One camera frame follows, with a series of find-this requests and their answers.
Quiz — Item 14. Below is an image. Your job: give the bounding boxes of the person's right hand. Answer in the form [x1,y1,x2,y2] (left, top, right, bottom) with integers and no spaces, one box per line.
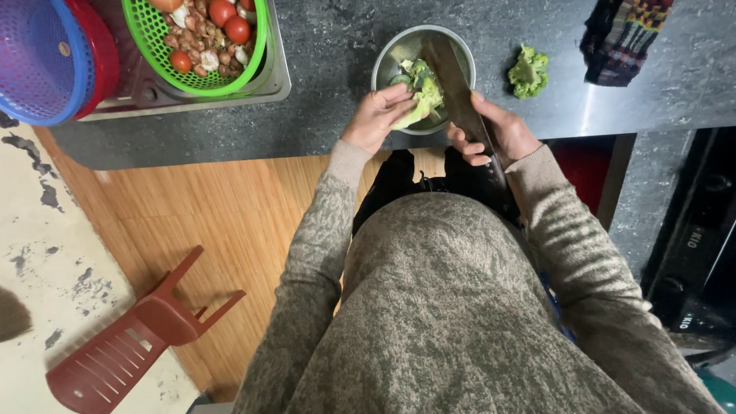
[447,90,544,170]

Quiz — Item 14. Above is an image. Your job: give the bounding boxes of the person's left hand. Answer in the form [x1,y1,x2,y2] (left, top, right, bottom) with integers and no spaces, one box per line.
[342,83,419,155]

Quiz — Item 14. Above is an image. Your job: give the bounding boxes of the pale green broccoli piece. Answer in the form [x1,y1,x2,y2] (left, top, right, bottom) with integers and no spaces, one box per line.
[391,76,445,131]

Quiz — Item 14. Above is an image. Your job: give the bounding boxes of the large dark cleaver knife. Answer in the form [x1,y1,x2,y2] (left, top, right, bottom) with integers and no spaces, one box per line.
[420,33,511,193]

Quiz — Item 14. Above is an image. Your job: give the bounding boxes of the cut broccoli bits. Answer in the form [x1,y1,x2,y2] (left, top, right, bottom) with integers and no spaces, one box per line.
[390,57,433,88]

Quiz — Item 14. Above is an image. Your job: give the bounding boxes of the round steel bowl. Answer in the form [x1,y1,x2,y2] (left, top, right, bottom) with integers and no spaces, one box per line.
[371,24,477,136]

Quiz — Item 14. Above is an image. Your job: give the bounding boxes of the person's black trousers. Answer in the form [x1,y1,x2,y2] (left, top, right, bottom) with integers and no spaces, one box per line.
[352,148,522,237]

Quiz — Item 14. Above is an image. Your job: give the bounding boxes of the steel sink tray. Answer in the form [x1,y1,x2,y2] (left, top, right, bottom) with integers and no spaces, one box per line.
[75,0,292,122]

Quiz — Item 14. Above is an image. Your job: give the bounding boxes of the whole broccoli floret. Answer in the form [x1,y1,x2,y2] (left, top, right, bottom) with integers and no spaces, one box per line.
[507,44,549,101]

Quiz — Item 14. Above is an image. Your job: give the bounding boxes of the red container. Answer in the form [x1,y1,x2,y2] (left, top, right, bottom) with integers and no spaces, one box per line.
[546,138,621,217]

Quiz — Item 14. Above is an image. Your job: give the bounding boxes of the heap of brown shallots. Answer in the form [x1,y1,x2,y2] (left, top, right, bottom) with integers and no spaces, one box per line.
[163,0,257,79]

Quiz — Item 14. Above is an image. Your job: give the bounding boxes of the person's grey patterned sweater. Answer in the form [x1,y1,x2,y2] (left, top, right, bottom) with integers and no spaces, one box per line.
[233,192,726,414]

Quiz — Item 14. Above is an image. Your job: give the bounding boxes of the multicoloured striped cloth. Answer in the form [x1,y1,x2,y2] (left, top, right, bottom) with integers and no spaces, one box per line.
[580,0,675,88]

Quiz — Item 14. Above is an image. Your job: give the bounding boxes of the green plastic mesh basket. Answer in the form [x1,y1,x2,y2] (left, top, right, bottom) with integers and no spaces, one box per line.
[122,0,270,98]

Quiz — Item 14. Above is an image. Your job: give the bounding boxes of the red plastic basket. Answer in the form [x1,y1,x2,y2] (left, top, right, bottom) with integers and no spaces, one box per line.
[64,0,121,120]

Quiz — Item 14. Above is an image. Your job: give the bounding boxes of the black stove appliance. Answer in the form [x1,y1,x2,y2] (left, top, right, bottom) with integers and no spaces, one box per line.
[641,128,736,348]

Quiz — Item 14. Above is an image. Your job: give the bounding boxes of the red plastic chair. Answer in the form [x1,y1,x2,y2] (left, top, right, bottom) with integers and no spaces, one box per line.
[46,245,247,414]

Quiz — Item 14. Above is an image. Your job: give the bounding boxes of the blue plastic mesh basket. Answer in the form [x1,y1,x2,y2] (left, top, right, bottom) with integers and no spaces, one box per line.
[0,0,96,127]

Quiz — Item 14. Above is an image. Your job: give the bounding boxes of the teal green object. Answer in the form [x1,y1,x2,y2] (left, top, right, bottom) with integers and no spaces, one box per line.
[698,368,736,414]

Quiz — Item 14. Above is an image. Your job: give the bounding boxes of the dark brown fuzzy object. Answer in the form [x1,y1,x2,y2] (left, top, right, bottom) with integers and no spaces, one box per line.
[0,286,33,343]

